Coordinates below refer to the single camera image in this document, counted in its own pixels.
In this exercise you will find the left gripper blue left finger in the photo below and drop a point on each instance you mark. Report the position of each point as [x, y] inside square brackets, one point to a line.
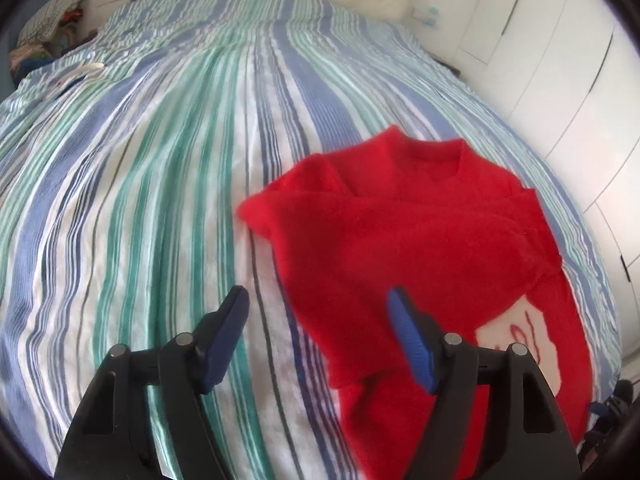
[198, 360]

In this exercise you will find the striped blue green bedspread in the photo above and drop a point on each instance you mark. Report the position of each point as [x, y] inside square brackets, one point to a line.
[120, 198]

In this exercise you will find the pile of clothes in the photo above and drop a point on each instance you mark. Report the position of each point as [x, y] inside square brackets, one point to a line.
[32, 47]

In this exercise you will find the white wardrobe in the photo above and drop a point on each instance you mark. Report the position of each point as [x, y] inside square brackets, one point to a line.
[565, 75]

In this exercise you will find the white object on bed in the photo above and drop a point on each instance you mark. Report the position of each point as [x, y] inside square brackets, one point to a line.
[75, 75]

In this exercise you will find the wall power outlet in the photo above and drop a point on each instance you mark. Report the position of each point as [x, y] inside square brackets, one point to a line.
[427, 15]

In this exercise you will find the red knit sweater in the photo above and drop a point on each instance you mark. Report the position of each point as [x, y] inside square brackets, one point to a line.
[465, 239]

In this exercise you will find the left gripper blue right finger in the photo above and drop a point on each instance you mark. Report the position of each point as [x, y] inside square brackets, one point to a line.
[438, 361]

